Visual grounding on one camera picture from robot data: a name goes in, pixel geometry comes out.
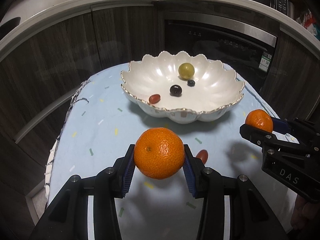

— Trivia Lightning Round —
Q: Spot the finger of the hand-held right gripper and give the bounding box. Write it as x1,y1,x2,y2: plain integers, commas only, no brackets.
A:
271,116,316,143
239,124,310,156

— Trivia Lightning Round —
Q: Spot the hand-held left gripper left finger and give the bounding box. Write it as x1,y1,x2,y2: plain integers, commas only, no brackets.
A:
29,144,137,240

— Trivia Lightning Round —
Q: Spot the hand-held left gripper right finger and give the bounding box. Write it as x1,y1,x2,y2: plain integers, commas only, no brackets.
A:
182,144,292,240

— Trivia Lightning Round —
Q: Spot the orange tangerine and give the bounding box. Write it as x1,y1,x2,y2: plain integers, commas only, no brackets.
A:
245,109,274,133
133,127,186,180

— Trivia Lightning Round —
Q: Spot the yellow green grape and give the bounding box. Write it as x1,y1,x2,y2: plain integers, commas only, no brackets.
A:
178,63,195,79

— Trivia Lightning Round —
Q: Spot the white scalloped ceramic bowl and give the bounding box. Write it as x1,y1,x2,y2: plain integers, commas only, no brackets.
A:
121,51,245,125

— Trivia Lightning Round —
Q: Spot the person's right hand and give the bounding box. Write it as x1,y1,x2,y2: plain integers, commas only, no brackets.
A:
291,197,320,233

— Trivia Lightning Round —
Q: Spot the light blue patterned tablecloth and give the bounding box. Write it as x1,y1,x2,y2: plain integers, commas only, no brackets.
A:
44,64,305,240

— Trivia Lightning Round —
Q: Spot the dark wood cabinet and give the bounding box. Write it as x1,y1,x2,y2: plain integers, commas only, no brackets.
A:
260,27,320,120
0,5,165,205

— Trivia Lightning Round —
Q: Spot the green white label sticker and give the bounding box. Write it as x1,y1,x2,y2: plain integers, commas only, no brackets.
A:
259,51,273,70

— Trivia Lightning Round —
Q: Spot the black built-in oven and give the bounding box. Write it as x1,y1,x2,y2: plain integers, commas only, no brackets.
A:
164,5,279,98

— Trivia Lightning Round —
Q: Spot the red plastic bag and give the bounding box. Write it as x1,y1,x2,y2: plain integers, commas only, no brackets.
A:
296,9,320,34

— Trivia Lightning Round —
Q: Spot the white kitchen countertop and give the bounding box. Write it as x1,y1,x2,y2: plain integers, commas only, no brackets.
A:
0,0,320,63

